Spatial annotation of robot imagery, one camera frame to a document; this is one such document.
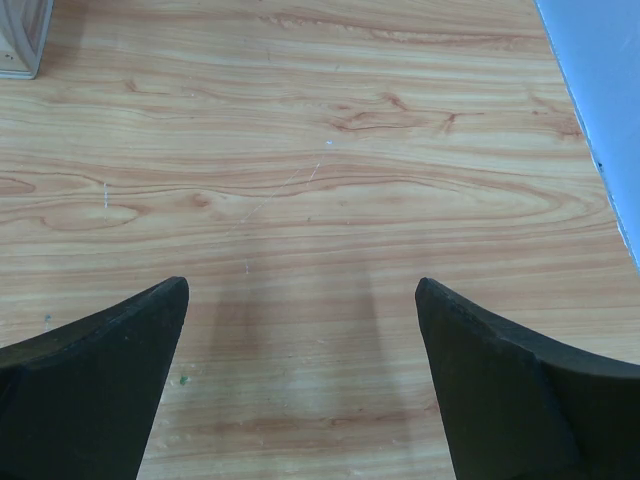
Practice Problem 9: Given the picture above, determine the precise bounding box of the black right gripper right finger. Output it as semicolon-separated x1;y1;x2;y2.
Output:
415;278;639;479

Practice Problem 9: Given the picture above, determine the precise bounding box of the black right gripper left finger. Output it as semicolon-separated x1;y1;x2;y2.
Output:
1;277;189;479

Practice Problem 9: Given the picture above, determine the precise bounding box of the wooden clothes rack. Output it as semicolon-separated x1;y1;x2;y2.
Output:
1;0;54;79

